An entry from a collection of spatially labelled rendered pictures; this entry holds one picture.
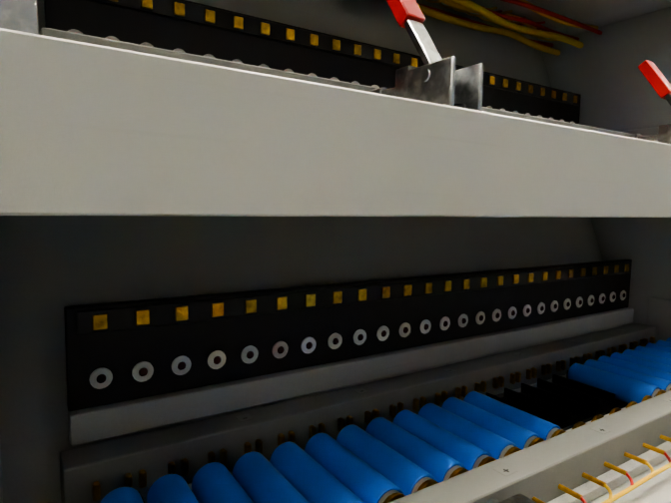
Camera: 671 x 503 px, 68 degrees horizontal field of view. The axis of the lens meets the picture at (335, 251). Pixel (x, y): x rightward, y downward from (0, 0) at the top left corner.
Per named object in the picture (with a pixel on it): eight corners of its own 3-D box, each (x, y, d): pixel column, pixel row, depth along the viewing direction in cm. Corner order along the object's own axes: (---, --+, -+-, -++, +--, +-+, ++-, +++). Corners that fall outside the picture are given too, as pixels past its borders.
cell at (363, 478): (332, 459, 28) (407, 522, 23) (303, 468, 27) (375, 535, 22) (332, 428, 28) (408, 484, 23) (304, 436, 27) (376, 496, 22)
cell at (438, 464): (387, 442, 30) (469, 495, 25) (363, 449, 29) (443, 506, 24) (388, 413, 30) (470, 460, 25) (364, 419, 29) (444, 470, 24)
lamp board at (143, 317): (631, 307, 54) (635, 259, 54) (69, 414, 25) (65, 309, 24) (622, 306, 55) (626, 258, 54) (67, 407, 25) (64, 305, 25)
